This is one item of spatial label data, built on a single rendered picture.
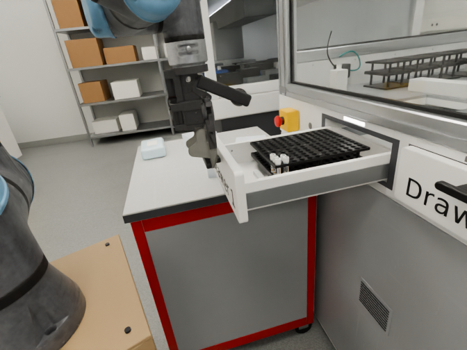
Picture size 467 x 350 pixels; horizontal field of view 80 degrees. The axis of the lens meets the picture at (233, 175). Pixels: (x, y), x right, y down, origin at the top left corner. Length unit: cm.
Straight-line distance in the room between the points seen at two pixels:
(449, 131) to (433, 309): 35
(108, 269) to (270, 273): 62
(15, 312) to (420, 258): 67
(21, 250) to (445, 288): 68
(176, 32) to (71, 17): 401
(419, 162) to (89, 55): 424
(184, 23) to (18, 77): 485
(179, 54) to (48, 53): 461
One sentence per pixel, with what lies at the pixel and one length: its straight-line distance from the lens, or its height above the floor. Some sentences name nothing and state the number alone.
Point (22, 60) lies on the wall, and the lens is 527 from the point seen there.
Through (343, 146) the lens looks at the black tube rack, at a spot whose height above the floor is 90.
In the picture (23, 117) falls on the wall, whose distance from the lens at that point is 544.
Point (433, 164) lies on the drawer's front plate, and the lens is 57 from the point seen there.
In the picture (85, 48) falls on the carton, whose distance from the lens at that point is 450.
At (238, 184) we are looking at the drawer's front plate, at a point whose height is 91.
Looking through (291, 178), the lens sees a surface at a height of 89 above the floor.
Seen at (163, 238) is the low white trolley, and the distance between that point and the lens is 85.
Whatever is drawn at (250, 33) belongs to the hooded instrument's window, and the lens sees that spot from 147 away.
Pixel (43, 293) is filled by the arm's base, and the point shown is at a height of 88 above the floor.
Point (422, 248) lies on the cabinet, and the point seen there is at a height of 73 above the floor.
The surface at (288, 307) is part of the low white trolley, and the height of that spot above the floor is 22.
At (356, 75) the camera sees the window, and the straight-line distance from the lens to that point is 76.
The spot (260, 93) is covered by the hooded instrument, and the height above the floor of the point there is 90.
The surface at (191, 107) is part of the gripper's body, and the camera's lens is 56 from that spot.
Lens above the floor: 113
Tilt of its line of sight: 25 degrees down
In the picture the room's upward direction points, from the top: 6 degrees counter-clockwise
